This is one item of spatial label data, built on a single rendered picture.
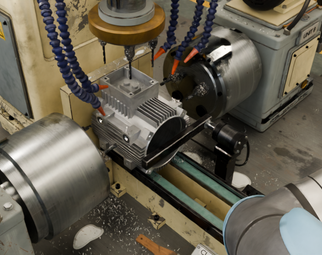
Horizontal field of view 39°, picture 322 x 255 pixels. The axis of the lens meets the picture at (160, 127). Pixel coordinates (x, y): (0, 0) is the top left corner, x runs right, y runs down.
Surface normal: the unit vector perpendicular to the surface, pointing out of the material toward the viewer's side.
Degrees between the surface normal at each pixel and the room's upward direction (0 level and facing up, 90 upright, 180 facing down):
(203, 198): 90
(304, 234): 38
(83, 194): 77
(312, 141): 0
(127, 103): 90
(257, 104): 90
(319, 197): 26
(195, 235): 90
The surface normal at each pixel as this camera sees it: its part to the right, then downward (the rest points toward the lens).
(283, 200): -0.40, -0.76
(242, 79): 0.68, 0.17
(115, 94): -0.70, 0.47
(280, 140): 0.01, -0.76
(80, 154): 0.47, -0.29
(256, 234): -0.66, -0.75
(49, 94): 0.72, 0.47
